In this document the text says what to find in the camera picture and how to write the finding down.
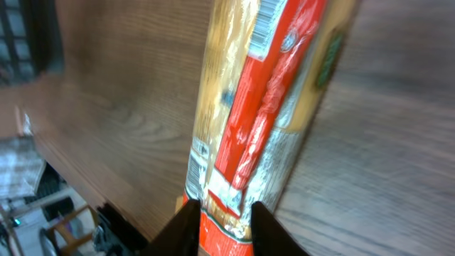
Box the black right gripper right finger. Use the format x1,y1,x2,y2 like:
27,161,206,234
250,201,309,256

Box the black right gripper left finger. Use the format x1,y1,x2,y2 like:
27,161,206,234
139,199,200,256

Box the long red orange spaghetti pack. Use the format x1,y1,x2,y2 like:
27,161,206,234
183,0,358,255

